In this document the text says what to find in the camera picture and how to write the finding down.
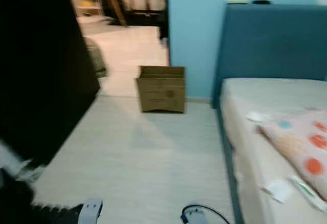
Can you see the green and white tube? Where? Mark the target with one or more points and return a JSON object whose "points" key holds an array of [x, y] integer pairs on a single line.
{"points": [[309, 193]]}

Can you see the light wooden table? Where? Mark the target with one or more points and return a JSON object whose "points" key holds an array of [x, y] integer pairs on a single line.
{"points": [[107, 2]]}

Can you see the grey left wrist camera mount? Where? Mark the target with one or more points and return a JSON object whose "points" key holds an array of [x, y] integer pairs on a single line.
{"points": [[93, 209]]}

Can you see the olive green woven sack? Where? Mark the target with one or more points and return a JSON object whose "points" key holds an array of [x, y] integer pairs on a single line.
{"points": [[96, 58]]}

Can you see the brown cardboard box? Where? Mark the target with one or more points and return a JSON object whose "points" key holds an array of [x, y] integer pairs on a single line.
{"points": [[162, 90]]}

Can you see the pale yellow flat box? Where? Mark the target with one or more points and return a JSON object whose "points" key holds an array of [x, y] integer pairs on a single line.
{"points": [[237, 1]]}

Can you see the tall black wardrobe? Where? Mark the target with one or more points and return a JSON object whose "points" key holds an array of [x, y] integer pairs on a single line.
{"points": [[41, 71]]}

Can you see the pink pillow with orange patches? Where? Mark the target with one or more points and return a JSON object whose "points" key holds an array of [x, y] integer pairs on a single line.
{"points": [[306, 140]]}

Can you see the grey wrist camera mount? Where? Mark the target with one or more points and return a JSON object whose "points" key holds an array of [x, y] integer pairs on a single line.
{"points": [[194, 216], [93, 209]]}

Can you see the beige sheeted mattress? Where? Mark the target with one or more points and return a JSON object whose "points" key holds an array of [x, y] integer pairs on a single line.
{"points": [[250, 99]]}

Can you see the flat white paper scrap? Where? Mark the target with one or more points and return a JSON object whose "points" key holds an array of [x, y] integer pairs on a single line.
{"points": [[259, 117]]}

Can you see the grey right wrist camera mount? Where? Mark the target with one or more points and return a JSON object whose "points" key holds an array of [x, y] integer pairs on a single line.
{"points": [[194, 216]]}

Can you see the dark door frame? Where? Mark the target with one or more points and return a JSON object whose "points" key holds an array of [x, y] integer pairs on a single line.
{"points": [[167, 20]]}

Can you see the small black flat object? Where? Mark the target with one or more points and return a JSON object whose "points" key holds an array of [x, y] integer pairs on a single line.
{"points": [[261, 1]]}

